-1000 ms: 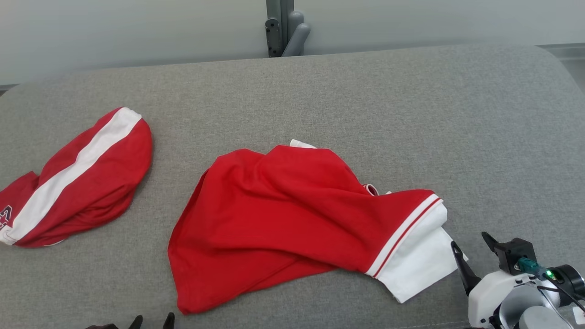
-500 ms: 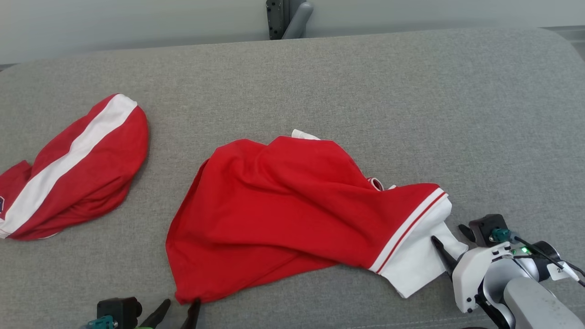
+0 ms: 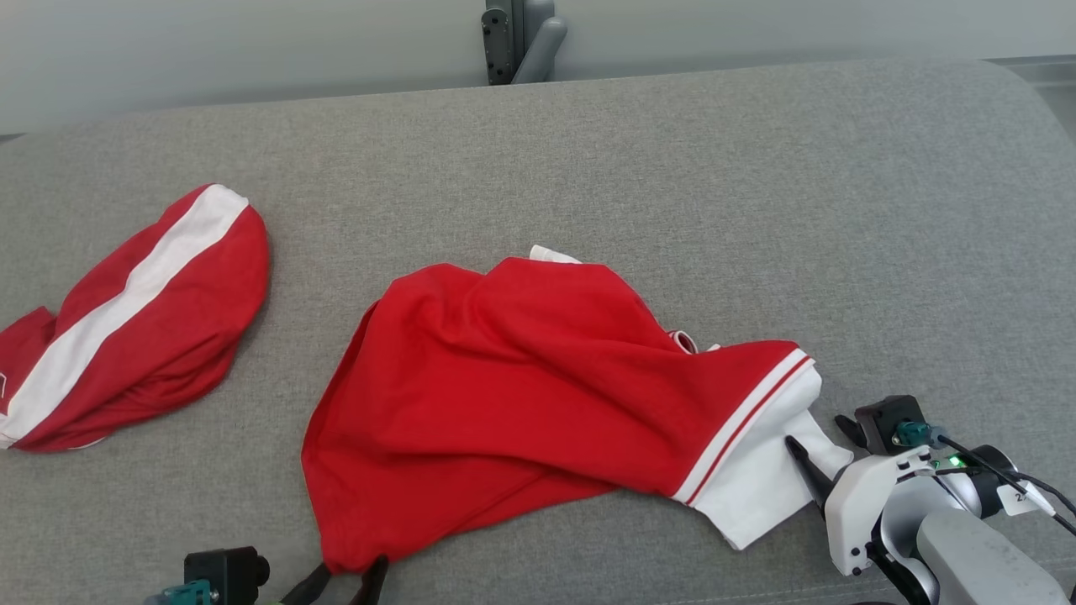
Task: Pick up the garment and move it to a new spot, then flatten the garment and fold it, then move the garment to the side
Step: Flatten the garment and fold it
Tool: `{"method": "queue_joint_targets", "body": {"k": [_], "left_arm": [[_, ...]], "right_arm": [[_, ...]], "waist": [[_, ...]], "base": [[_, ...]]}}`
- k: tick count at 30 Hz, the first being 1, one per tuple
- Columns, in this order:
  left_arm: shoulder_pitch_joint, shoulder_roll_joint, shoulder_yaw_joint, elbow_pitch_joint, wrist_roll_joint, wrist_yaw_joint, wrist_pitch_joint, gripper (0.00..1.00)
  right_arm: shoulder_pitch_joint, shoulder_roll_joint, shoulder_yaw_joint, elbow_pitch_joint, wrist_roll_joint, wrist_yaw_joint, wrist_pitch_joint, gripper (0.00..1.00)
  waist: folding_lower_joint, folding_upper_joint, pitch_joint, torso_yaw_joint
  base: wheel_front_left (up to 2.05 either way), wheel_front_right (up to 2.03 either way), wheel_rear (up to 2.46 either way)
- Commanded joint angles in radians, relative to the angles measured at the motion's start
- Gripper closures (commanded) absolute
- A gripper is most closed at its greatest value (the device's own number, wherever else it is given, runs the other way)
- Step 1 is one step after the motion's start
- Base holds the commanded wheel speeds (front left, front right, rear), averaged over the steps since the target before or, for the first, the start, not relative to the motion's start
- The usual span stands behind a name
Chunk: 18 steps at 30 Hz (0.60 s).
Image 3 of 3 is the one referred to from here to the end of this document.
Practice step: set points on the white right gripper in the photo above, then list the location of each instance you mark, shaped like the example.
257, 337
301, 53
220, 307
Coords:
857, 521

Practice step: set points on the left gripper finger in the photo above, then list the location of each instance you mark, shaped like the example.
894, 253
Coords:
309, 586
371, 584

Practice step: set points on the red basketball jersey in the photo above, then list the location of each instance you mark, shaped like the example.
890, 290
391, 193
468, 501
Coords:
504, 378

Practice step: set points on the red shorts with white stripe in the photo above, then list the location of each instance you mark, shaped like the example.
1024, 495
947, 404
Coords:
168, 319

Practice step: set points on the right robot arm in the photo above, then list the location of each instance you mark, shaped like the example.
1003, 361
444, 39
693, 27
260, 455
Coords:
983, 563

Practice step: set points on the grey fabric sofa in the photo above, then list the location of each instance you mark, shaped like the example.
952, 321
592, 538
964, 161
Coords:
588, 168

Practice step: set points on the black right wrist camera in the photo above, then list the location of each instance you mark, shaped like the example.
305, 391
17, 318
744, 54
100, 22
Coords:
883, 420

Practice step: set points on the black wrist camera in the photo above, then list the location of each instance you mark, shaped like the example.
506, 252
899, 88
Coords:
883, 420
223, 576

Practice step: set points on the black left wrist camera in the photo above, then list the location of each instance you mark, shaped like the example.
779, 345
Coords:
223, 576

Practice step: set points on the grey partition post with hinge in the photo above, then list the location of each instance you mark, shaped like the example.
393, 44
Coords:
504, 42

